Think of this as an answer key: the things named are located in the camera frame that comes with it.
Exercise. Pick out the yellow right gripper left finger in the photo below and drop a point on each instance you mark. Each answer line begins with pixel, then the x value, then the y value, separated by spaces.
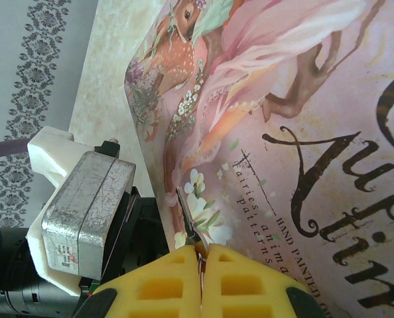
pixel 157 285

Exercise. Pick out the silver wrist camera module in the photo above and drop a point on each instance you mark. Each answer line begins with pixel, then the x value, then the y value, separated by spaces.
pixel 84 205

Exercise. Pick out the pink illustrated tin box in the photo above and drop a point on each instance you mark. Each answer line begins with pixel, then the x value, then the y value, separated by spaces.
pixel 283 99

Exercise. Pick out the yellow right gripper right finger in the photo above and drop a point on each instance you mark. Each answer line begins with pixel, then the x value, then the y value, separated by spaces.
pixel 250 291

